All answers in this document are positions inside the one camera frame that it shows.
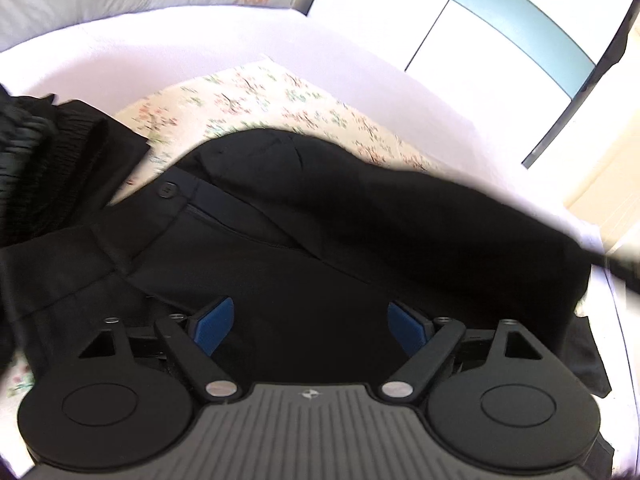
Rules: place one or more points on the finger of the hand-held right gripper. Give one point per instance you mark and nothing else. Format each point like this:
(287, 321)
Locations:
(617, 262)

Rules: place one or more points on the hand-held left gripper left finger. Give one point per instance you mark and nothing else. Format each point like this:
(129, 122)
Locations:
(216, 326)

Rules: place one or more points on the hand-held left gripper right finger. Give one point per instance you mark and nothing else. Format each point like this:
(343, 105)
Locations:
(404, 327)

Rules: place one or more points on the black buttoned pants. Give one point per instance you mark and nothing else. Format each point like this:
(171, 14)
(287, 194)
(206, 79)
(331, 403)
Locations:
(325, 240)

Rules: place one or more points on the black elastic waist pants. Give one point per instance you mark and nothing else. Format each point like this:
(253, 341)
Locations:
(55, 160)

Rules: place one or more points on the floral printed mat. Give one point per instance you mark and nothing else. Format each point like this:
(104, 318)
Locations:
(240, 95)

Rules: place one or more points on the white and teal wardrobe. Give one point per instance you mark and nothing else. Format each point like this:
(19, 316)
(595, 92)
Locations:
(500, 15)

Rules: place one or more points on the bed with purple sheet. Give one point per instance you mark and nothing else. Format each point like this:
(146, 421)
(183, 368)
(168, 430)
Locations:
(125, 50)

